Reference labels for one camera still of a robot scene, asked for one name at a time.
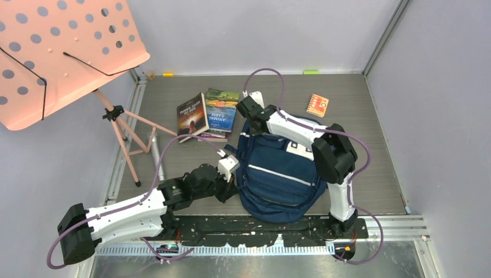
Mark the blue Animal Farm book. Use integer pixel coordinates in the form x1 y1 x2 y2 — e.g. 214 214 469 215
199 88 239 142

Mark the orange small notebook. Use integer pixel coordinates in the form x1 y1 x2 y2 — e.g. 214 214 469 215
306 94 329 118

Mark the navy blue student backpack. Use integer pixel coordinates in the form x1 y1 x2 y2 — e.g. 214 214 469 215
225 122 328 223

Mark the dark Three Days book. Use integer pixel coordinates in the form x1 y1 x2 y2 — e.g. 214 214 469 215
177 92 210 136

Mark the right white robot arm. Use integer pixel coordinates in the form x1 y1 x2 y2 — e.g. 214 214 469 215
232 92 358 238

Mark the aluminium frame rail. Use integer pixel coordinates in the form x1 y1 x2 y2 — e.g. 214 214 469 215
81 214 430 257

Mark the black mounting base plate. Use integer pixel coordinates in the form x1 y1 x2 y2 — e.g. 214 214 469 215
158 215 368 247

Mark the pink perforated music stand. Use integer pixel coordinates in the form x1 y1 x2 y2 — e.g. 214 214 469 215
0 0 179 188

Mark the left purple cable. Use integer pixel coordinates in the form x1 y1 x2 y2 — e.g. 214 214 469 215
46 134 227 270

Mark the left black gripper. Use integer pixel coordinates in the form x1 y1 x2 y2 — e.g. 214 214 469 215
192 168 239 204

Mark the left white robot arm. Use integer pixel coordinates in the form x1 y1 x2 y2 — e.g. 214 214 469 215
57 155 240 265

